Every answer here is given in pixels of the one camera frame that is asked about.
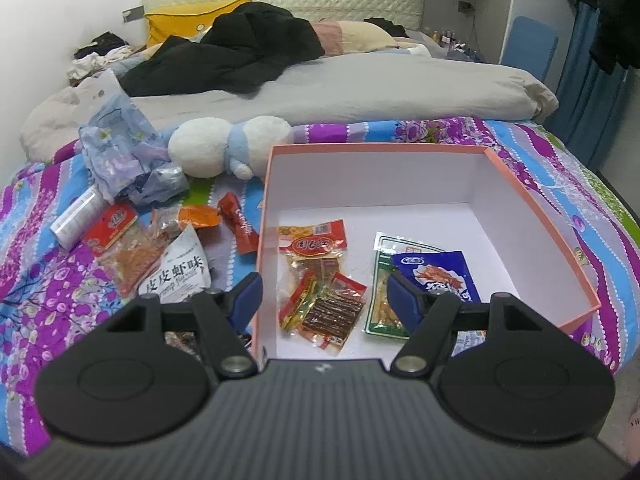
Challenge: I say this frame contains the grey duvet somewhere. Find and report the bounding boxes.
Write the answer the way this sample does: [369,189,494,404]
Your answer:
[20,52,560,161]

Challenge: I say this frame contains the yellow pillow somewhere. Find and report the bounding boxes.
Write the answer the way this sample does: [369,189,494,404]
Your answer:
[145,0,253,47]

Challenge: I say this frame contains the green snack packet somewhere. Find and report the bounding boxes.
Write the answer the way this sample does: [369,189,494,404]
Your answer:
[364,232,446,336]

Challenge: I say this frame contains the blue curtain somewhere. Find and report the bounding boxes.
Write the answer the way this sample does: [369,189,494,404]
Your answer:
[545,0,631,173]

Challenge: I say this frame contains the small orange snack packet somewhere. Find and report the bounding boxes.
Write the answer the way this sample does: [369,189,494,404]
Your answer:
[178,205,223,229]

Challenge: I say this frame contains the black garment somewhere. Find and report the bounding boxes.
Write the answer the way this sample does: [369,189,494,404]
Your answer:
[362,16,411,39]

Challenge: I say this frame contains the white grey snack packet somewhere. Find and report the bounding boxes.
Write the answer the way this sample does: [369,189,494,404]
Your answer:
[137,224,211,297]

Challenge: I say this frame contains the floral striped bedsheet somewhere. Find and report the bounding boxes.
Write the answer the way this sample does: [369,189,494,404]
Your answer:
[0,116,640,448]

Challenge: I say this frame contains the light blue cloth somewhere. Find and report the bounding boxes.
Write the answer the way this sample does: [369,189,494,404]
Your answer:
[385,42,431,58]

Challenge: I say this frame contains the white and blue plush toy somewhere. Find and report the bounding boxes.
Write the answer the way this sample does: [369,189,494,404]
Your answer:
[167,115,296,180]

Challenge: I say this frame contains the red label brown snack packet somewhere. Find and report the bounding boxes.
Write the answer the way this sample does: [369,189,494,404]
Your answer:
[277,219,348,286]

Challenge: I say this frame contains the hanging dark clothes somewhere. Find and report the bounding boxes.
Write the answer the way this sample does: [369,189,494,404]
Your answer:
[555,0,640,76]

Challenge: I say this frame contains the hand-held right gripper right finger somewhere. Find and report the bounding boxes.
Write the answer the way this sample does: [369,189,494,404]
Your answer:
[386,269,538,376]

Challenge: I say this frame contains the black jacket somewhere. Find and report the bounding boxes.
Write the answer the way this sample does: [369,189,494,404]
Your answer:
[120,1,326,97]

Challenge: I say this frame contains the pink pillow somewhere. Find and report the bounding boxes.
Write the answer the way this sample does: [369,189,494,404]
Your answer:
[312,20,346,56]

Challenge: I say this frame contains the white cylindrical tube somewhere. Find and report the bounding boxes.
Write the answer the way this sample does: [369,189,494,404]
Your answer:
[50,185,108,250]

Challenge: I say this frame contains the red label orange strips packet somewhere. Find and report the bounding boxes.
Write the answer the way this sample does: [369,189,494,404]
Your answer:
[86,202,168,297]

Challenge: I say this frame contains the white cabinet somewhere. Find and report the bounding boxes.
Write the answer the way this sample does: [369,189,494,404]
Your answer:
[425,0,581,83]

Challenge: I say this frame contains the pink cardboard box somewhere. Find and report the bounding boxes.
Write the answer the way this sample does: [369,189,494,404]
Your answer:
[252,142,602,361]

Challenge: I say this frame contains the red dark sticks snack packet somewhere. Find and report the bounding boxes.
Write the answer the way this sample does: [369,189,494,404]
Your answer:
[279,271,368,353]

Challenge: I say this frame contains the beige pillow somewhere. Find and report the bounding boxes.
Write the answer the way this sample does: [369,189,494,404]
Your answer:
[337,21,396,53]

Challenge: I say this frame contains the row of small bottles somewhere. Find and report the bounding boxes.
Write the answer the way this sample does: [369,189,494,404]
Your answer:
[430,29,483,61]

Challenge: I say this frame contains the blue snack packet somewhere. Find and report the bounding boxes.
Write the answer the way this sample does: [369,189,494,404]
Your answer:
[390,251,482,306]

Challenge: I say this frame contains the clear brown snack packet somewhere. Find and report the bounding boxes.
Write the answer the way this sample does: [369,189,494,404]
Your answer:
[150,204,183,241]

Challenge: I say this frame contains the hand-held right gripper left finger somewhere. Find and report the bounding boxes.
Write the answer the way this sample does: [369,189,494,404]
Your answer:
[102,272,263,378]

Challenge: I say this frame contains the pile of clothes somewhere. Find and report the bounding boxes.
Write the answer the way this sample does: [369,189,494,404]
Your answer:
[67,31,146,86]

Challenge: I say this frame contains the blue white plastic bag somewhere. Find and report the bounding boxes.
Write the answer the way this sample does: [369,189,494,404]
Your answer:
[79,70,173,201]

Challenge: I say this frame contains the blue chair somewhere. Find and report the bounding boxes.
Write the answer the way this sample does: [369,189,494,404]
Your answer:
[500,16,559,83]

